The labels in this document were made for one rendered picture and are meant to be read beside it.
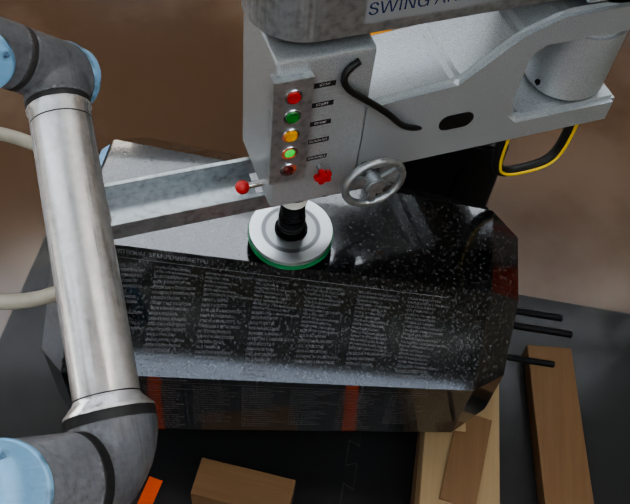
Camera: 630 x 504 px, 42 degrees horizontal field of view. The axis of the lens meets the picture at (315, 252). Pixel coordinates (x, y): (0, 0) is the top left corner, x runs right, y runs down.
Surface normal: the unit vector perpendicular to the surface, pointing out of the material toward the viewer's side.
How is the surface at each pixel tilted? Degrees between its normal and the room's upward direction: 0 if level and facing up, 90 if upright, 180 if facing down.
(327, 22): 90
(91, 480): 52
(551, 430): 0
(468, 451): 0
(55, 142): 22
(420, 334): 45
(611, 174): 0
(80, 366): 37
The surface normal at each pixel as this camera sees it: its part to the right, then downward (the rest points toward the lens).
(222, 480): 0.07, -0.58
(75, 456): 0.64, -0.68
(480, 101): 0.33, 0.78
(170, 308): -0.01, 0.15
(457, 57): -0.55, -0.30
